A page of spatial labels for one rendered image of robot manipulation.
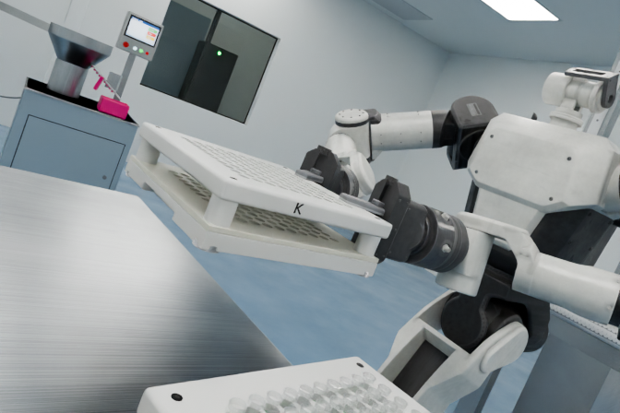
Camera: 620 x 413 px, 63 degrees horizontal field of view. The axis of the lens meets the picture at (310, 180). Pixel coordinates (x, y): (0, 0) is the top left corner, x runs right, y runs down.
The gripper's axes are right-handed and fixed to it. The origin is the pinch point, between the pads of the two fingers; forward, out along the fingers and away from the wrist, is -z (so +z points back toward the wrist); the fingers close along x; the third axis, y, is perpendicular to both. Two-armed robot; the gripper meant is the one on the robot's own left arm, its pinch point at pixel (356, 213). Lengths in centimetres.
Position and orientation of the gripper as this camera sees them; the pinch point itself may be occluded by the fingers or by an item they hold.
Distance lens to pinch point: 67.7
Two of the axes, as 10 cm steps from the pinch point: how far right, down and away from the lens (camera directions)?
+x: -3.9, 9.2, 0.8
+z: 8.0, 2.9, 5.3
